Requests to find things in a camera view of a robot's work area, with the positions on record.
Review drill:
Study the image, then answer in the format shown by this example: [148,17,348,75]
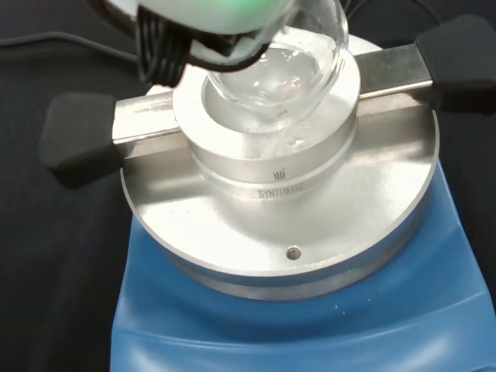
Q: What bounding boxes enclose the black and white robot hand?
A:
[88,0,296,87]

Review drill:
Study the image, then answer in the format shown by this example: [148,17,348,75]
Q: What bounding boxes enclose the heater with blue base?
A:
[38,14,496,372]

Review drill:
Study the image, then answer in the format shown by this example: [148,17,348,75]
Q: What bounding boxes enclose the black bench cloth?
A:
[0,0,496,372]

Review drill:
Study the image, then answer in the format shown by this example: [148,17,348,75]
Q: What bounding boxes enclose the black heater cable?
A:
[0,32,139,64]

